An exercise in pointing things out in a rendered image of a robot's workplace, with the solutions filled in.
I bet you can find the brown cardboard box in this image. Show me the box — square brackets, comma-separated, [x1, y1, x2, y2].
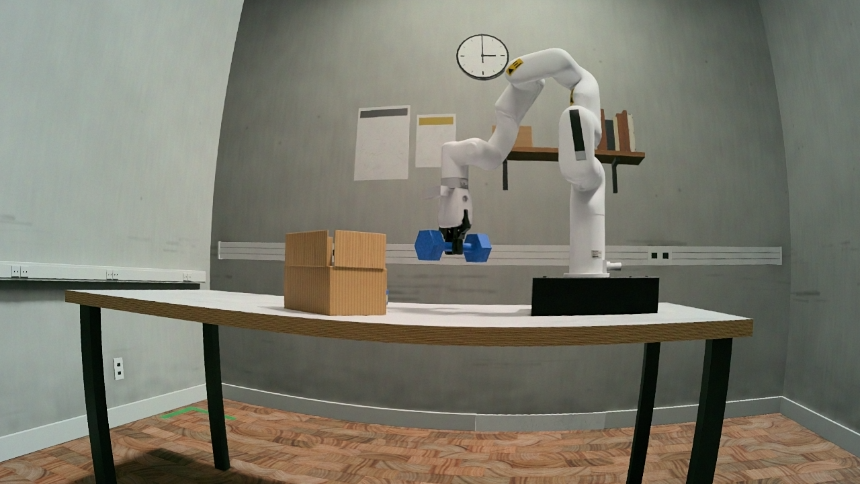
[284, 230, 387, 316]

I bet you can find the blue hex dumbbell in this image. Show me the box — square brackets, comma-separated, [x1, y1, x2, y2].
[415, 230, 492, 262]

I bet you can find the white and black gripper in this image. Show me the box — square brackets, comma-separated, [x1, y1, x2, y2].
[438, 188, 473, 255]

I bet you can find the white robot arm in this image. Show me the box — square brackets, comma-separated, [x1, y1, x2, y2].
[421, 48, 621, 278]

